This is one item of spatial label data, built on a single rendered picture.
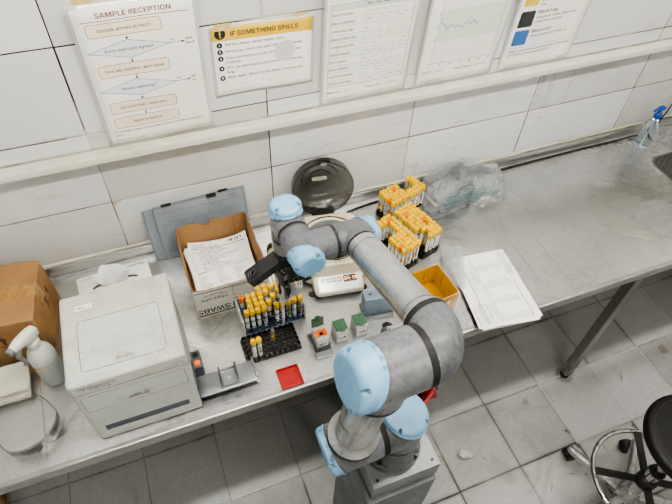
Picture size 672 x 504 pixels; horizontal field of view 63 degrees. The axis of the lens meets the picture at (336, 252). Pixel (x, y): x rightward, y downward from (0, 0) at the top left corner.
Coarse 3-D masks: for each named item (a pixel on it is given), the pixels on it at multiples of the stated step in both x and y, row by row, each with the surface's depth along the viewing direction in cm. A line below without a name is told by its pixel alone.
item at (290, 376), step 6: (288, 366) 165; (294, 366) 166; (276, 372) 163; (282, 372) 164; (288, 372) 164; (294, 372) 164; (300, 372) 164; (282, 378) 163; (288, 378) 163; (294, 378) 163; (300, 378) 163; (282, 384) 162; (288, 384) 162; (294, 384) 161; (300, 384) 162; (282, 390) 160
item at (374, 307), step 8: (368, 296) 172; (376, 296) 172; (360, 304) 181; (368, 304) 173; (376, 304) 174; (384, 304) 175; (368, 312) 176; (376, 312) 177; (384, 312) 178; (392, 312) 179; (368, 320) 177
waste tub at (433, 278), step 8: (416, 272) 179; (424, 272) 181; (432, 272) 184; (440, 272) 181; (424, 280) 185; (432, 280) 188; (440, 280) 183; (448, 280) 178; (432, 288) 186; (440, 288) 185; (448, 288) 179; (456, 288) 175; (440, 296) 184; (448, 296) 173; (456, 296) 175; (448, 304) 177
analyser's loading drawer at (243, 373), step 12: (252, 360) 160; (216, 372) 159; (228, 372) 159; (240, 372) 159; (252, 372) 160; (204, 384) 157; (216, 384) 157; (228, 384) 156; (240, 384) 157; (204, 396) 154
